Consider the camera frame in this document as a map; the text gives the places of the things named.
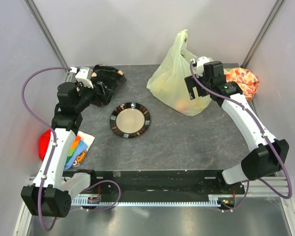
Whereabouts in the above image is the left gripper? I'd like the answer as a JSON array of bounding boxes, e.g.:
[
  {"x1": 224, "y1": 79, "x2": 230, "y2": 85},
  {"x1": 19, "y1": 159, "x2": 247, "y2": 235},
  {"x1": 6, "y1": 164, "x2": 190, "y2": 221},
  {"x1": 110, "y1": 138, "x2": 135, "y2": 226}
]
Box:
[{"x1": 74, "y1": 81, "x2": 115, "y2": 112}]

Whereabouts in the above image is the black rimmed ceramic plate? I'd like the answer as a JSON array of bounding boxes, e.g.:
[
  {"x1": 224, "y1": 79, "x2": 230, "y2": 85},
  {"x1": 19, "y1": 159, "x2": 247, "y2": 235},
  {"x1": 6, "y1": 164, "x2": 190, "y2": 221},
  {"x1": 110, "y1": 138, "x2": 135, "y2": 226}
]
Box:
[{"x1": 109, "y1": 102, "x2": 151, "y2": 139}]

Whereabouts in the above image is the pale green plastic bag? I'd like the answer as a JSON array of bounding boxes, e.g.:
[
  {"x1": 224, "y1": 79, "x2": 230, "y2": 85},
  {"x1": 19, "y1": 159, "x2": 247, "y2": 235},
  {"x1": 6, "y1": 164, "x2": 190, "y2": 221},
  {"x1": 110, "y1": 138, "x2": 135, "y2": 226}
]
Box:
[{"x1": 147, "y1": 29, "x2": 211, "y2": 117}]

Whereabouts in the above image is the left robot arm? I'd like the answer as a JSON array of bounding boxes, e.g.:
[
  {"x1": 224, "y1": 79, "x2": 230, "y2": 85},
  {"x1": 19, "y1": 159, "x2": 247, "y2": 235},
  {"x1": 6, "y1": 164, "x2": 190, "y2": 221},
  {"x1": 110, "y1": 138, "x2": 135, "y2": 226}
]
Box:
[{"x1": 21, "y1": 82, "x2": 102, "y2": 218}]

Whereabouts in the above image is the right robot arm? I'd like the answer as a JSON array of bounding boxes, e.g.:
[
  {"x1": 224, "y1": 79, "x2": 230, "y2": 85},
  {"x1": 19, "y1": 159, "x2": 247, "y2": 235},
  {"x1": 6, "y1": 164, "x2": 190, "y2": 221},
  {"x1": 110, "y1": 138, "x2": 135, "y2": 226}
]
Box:
[{"x1": 184, "y1": 57, "x2": 289, "y2": 194}]

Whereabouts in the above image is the orange fake fruit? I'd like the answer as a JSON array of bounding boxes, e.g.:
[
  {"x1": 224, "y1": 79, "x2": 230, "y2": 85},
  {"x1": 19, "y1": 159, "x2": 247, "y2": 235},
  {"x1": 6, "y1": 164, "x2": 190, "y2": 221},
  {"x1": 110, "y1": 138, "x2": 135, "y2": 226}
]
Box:
[{"x1": 175, "y1": 98, "x2": 194, "y2": 114}]

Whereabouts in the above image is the black floral patterned cloth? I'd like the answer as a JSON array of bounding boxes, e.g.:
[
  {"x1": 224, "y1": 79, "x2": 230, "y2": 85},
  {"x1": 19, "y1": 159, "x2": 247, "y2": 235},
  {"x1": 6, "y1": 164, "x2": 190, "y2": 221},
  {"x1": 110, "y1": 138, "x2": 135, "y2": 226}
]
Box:
[{"x1": 91, "y1": 64, "x2": 127, "y2": 97}]

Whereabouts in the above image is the orange floral cloth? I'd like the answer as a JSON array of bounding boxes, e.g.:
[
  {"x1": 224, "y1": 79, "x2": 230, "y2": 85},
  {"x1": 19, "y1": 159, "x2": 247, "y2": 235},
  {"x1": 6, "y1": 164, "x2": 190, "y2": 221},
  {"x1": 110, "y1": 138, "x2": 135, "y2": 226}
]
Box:
[{"x1": 224, "y1": 67, "x2": 259, "y2": 101}]

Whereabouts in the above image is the rainbow striped cloth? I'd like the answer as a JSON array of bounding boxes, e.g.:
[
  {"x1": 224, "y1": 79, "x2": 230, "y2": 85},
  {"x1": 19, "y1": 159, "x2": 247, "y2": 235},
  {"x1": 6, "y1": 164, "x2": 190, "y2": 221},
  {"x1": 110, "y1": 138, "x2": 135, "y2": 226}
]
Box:
[{"x1": 38, "y1": 130, "x2": 95, "y2": 171}]

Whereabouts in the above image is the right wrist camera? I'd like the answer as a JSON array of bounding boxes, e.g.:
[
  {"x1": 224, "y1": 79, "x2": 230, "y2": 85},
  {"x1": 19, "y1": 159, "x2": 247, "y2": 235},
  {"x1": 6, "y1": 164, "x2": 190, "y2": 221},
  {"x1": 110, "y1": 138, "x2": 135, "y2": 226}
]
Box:
[{"x1": 191, "y1": 57, "x2": 210, "y2": 77}]

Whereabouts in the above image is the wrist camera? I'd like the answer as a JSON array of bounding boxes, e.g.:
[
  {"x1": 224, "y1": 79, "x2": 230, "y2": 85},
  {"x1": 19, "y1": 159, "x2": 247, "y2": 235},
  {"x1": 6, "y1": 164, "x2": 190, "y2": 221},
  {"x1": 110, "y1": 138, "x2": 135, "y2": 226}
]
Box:
[
  {"x1": 68, "y1": 67, "x2": 93, "y2": 88},
  {"x1": 191, "y1": 57, "x2": 210, "y2": 77}
]

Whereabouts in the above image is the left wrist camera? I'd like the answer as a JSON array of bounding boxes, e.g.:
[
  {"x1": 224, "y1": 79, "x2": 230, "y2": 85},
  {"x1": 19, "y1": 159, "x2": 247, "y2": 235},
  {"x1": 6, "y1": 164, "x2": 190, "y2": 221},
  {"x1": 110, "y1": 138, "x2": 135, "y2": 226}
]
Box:
[{"x1": 68, "y1": 67, "x2": 93, "y2": 88}]

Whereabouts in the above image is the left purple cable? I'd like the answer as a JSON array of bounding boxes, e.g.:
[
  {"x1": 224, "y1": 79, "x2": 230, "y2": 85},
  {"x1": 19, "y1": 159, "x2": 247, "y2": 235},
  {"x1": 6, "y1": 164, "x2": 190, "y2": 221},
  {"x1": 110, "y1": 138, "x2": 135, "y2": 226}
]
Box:
[{"x1": 22, "y1": 66, "x2": 121, "y2": 232}]

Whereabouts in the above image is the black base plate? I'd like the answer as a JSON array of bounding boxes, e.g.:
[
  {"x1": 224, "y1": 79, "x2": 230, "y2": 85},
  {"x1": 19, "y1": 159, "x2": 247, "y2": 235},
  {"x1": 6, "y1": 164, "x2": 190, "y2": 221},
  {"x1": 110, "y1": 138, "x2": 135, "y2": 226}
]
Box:
[{"x1": 62, "y1": 169, "x2": 246, "y2": 196}]

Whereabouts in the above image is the grey slotted cable duct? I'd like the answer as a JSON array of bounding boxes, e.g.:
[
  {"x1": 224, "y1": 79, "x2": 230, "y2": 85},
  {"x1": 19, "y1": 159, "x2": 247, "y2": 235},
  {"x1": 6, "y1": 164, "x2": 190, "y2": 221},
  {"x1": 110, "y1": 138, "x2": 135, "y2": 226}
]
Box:
[{"x1": 71, "y1": 195, "x2": 230, "y2": 207}]

